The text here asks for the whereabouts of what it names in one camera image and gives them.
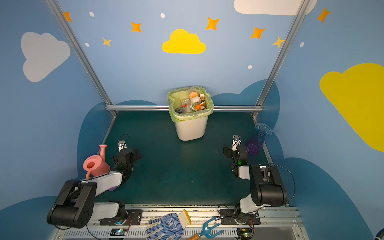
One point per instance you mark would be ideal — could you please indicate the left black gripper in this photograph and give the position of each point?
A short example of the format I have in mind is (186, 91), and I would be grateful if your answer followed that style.
(130, 154)

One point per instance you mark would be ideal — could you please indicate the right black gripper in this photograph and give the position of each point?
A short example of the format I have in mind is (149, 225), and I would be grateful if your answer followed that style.
(229, 151)

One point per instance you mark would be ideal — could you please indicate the brown Nescafe coffee bottle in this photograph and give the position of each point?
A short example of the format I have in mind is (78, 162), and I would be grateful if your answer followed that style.
(203, 103)

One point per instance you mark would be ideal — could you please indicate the orange label clear bottle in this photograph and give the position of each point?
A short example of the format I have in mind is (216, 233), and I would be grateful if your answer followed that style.
(195, 102)

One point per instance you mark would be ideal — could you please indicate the green white label bottle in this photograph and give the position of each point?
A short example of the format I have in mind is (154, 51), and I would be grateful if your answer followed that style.
(186, 106)

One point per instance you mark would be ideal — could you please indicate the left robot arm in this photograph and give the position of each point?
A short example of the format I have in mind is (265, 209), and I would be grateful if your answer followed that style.
(75, 204)

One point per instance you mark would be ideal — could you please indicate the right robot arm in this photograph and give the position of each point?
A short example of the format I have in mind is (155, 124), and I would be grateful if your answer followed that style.
(266, 185)

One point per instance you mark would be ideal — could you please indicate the white plastic waste bin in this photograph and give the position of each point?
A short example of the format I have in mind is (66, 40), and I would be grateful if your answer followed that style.
(191, 129)

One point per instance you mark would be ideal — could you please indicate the green bin liner bag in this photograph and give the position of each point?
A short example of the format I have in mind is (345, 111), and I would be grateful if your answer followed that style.
(175, 98)

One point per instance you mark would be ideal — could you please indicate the pink watering can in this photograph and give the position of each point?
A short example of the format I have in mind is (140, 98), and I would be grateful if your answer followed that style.
(96, 165)

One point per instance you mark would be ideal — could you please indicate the purple pink toy shovel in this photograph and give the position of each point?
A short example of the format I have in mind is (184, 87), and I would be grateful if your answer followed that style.
(113, 188)

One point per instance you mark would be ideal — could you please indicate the right controller board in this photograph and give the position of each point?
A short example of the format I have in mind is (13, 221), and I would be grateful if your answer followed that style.
(244, 233)

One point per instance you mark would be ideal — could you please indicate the controller board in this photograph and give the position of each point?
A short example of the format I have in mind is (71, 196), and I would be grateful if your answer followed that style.
(244, 233)
(119, 233)

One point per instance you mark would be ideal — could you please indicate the left controller board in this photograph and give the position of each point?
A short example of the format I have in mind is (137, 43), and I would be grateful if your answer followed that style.
(119, 233)

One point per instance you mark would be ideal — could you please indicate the teal garden hand fork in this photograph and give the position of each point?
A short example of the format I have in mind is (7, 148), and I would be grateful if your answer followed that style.
(207, 231)

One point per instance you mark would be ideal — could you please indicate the blue dotted work glove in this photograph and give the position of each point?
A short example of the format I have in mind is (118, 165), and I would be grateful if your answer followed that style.
(168, 227)

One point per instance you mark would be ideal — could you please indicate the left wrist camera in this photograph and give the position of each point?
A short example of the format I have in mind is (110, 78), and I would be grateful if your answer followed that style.
(122, 145)

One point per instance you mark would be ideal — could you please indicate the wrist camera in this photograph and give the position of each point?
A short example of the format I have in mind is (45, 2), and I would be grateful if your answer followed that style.
(236, 142)
(122, 145)

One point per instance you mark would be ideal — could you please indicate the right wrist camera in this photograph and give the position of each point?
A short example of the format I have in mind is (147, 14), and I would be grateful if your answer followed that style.
(236, 142)

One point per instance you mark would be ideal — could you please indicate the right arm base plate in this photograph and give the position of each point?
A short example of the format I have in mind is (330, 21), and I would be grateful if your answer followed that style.
(232, 217)

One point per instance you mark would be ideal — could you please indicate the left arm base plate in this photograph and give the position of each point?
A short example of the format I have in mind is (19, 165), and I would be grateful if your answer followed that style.
(129, 218)

